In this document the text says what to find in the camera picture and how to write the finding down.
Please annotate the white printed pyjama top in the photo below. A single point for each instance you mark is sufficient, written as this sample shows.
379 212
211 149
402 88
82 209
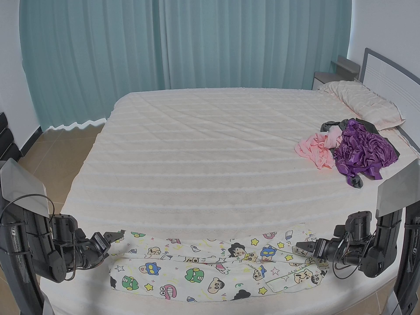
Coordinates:
197 271

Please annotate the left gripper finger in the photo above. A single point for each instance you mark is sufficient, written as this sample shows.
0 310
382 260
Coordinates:
115 233
113 240

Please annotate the black chest of drawers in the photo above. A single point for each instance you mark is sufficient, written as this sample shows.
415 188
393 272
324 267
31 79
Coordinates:
8 139

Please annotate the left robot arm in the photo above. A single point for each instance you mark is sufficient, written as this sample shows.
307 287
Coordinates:
29 228

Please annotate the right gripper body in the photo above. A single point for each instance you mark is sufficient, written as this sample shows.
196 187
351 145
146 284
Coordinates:
323 248

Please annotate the grey white bedside table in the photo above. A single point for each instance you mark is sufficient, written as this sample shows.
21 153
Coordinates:
341 71

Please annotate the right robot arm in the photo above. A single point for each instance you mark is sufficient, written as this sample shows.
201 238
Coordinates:
390 228

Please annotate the pink garment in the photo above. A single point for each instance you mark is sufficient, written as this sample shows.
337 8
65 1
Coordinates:
316 151

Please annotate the blue-green curtain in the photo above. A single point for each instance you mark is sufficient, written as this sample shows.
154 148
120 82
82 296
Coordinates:
249 34
92 51

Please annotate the bed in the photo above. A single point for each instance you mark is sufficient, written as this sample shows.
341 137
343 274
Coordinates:
203 162

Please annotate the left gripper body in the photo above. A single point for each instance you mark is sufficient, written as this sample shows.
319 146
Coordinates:
99 242

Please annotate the dark grey garment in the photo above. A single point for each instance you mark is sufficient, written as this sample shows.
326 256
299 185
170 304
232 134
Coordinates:
357 181

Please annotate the cream pillow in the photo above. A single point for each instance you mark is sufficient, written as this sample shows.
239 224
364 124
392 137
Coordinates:
364 102

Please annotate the purple satin garment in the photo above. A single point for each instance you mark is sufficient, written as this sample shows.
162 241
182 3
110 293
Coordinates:
364 149

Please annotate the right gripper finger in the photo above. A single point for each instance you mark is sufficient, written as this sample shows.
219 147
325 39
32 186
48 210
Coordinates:
305 245

